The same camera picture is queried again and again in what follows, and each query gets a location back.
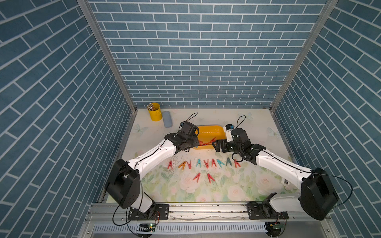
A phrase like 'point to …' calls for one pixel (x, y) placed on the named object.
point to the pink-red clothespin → (213, 161)
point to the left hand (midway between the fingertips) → (200, 141)
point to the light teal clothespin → (220, 163)
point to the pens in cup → (150, 107)
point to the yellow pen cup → (156, 115)
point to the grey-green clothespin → (228, 161)
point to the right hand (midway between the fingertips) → (219, 143)
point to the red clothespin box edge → (211, 141)
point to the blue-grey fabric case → (167, 119)
